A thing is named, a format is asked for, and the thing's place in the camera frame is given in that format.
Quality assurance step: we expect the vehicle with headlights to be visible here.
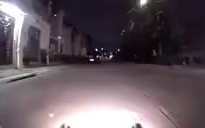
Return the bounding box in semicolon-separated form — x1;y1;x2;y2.
86;55;97;64

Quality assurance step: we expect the grey asphalt road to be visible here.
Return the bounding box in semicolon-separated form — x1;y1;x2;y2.
0;61;205;128

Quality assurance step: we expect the dark building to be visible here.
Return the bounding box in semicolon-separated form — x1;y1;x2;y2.
119;0;205;66

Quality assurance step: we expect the robot's own part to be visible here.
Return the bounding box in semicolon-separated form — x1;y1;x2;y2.
59;123;71;128
131;122;143;128

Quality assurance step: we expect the street lamp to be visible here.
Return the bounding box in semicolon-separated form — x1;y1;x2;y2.
138;0;149;9

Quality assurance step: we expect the row of pale buildings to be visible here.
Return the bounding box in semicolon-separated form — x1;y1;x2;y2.
0;0;94;71

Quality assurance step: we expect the pavement with kerb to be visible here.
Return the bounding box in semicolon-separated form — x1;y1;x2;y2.
0;61;69;85

